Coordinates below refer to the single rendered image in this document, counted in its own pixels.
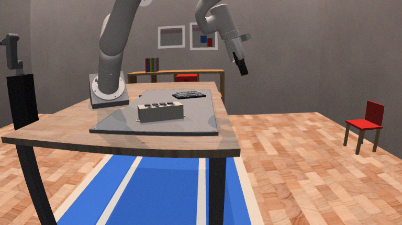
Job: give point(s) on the beige operator panel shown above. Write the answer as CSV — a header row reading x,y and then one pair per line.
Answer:
x,y
160,112

